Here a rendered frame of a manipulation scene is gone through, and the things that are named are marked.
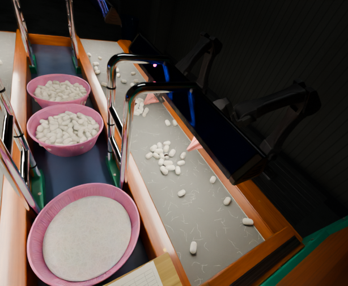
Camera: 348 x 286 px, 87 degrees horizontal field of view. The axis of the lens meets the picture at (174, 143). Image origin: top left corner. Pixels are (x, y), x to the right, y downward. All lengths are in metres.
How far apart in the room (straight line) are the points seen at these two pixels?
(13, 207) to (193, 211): 0.51
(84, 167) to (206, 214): 0.49
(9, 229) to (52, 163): 0.29
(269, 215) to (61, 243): 0.65
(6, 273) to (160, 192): 0.41
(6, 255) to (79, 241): 0.15
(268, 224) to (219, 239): 0.19
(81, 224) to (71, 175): 0.23
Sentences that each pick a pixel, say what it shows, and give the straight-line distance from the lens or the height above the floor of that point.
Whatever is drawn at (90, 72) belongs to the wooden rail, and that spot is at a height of 0.76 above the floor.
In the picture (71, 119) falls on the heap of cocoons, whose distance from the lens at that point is 0.94.
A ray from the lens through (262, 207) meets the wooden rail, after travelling 0.78.
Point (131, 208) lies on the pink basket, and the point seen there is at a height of 0.75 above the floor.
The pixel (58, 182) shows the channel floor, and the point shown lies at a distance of 0.78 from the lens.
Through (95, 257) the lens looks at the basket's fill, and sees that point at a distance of 0.60.
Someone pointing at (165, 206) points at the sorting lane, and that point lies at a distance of 0.64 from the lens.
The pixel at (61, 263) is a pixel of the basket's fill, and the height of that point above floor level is 0.73.
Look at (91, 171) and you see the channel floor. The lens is 0.79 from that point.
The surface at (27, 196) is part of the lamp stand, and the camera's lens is 0.57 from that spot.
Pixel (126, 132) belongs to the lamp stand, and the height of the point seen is 1.00.
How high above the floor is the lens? 1.30
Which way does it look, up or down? 42 degrees down
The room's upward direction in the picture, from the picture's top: 18 degrees clockwise
